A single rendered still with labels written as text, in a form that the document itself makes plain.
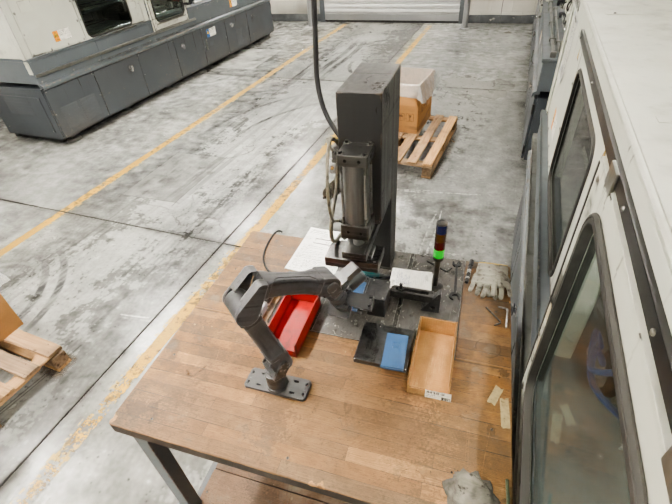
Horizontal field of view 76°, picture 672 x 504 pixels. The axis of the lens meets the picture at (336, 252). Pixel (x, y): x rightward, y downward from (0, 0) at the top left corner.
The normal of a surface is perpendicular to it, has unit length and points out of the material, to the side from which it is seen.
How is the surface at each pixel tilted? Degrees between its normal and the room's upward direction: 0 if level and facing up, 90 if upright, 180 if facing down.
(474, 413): 0
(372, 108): 90
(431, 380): 0
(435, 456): 0
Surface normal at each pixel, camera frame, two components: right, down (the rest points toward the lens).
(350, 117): -0.29, 0.61
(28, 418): -0.06, -0.78
